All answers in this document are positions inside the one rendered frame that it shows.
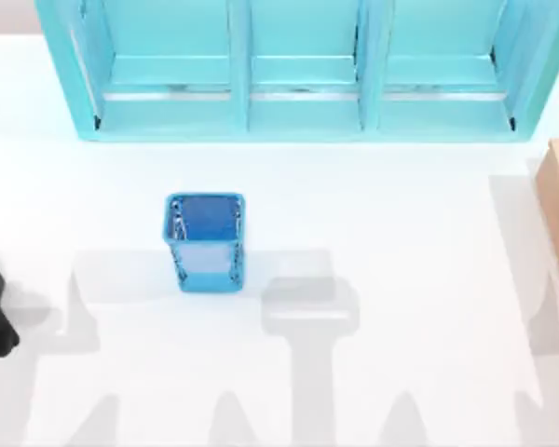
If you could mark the blue mesh basket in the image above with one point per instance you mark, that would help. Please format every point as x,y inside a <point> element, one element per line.
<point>205,221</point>

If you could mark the light blue rack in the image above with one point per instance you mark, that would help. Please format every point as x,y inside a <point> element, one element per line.
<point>303,116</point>

